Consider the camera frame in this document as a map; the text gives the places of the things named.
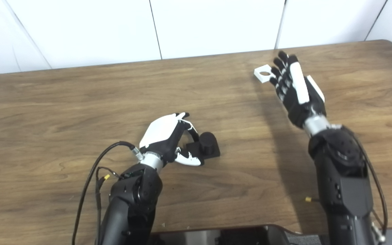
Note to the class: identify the white and black right hand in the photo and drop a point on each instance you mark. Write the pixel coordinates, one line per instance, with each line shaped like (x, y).
(301, 92)

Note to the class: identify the white square piece with hole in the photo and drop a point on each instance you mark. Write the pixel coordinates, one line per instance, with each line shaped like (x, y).
(260, 79)

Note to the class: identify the white and black left hand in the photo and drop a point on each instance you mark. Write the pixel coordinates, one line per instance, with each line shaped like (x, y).
(160, 134)

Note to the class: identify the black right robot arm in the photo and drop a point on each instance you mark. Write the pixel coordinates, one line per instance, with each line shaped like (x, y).
(342, 177)

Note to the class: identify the black robot torso edge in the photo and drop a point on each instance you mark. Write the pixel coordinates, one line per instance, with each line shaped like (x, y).
(237, 236)

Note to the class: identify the black peg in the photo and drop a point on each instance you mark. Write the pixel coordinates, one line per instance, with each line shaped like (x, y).
(208, 144)

